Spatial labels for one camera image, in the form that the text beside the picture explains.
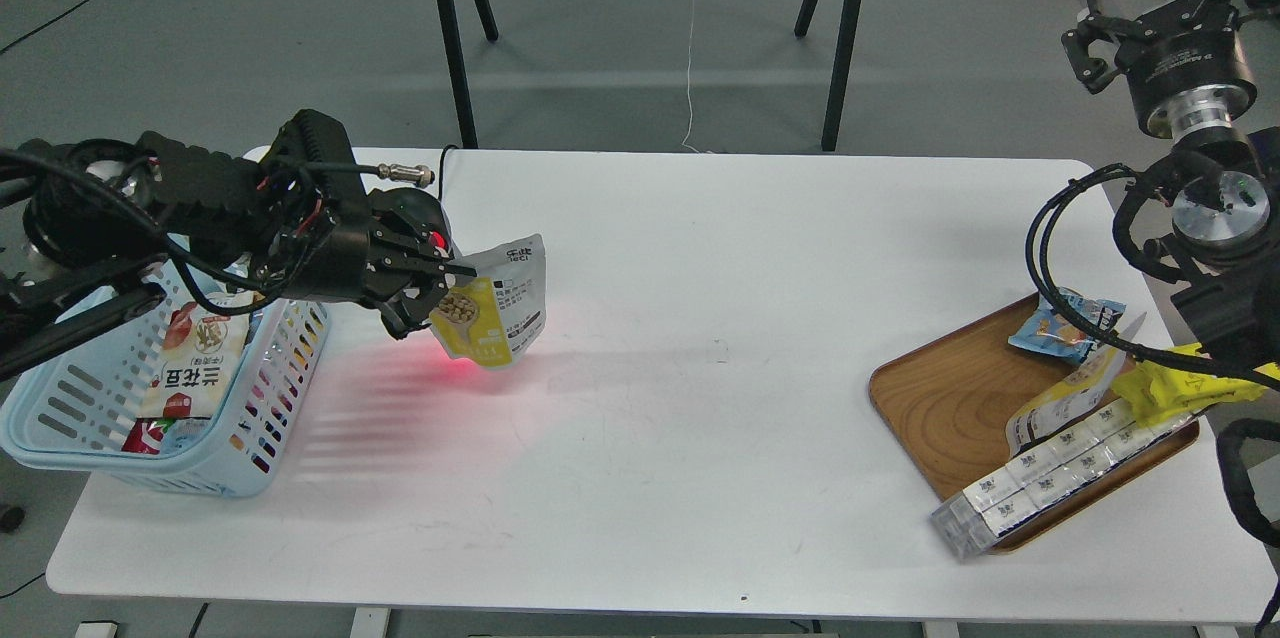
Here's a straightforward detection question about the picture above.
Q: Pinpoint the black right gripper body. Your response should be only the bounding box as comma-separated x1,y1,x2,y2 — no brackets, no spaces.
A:
1120,0,1257,140

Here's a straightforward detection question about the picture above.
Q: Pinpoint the black trestle leg right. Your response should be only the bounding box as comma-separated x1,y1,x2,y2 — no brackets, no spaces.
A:
794,0,861,152

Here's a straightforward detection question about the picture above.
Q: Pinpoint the blue cookie snack packet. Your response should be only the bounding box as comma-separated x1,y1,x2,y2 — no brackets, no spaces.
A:
1007,288,1126,366

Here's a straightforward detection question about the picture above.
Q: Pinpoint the yellow cartoon face snack bag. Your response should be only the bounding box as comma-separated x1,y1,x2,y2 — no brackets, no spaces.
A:
1110,361,1266,428

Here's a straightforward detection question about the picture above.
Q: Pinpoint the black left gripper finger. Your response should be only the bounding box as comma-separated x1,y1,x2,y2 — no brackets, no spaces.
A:
375,228,477,281
380,281,451,339

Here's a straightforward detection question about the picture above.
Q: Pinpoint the round wooden tray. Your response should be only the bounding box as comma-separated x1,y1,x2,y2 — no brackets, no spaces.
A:
869,296,1201,511

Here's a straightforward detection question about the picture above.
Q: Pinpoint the yellow chickpea snack pouch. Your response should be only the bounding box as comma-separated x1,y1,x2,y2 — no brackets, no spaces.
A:
430,233,547,370

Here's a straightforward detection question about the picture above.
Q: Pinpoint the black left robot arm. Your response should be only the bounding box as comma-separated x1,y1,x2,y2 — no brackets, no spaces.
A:
3,109,479,379

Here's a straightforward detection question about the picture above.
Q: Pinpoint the white yellow snack pouch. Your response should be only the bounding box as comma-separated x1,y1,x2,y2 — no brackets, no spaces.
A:
1005,345,1132,457

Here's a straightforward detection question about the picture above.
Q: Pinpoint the white snack bag in basket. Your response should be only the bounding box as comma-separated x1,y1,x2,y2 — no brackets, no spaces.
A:
137,301,250,419

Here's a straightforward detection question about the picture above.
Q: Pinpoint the white cord on floor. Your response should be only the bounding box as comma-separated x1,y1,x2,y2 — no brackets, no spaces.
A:
682,0,716,155

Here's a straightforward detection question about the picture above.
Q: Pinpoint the clear pack of white boxes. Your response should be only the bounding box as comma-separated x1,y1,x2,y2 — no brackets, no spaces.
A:
929,398,1198,561

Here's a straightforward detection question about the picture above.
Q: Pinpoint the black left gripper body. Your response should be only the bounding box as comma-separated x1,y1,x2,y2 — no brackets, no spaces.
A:
291,188,442,311

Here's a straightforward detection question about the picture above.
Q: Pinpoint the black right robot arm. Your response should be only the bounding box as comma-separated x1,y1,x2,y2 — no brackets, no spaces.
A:
1024,0,1279,389

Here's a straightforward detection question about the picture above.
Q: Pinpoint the light blue plastic basket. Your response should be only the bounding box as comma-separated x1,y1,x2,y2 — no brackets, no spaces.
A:
3,266,332,497

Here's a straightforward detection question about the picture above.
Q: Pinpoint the black barcode scanner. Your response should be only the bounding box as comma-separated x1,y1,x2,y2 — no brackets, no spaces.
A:
381,188,456,261

